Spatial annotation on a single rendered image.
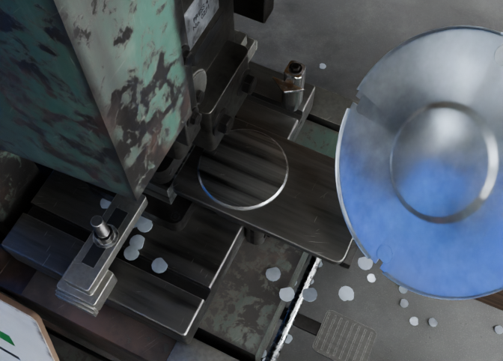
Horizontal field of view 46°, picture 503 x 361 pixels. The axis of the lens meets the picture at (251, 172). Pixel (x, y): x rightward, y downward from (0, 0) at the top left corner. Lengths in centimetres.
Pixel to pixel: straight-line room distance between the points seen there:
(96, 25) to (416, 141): 43
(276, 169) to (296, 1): 131
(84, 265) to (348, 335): 73
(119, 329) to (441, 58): 58
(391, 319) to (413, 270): 90
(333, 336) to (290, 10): 111
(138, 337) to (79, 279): 15
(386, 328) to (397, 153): 93
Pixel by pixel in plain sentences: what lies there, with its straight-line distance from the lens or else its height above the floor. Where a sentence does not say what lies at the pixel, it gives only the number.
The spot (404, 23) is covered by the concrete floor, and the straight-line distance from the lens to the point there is 206.
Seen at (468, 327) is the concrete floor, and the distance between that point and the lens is 163.
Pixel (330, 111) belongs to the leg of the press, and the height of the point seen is 64.
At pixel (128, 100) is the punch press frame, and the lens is 41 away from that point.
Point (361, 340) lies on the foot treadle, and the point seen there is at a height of 16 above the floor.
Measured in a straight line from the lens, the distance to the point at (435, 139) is 67.
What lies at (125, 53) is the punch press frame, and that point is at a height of 121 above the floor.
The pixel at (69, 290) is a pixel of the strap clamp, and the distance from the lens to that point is 83.
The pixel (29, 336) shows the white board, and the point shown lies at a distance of 111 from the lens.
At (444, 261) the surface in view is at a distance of 67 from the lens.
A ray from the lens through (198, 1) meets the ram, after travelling 58.
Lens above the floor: 150
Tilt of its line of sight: 63 degrees down
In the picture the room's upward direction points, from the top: straight up
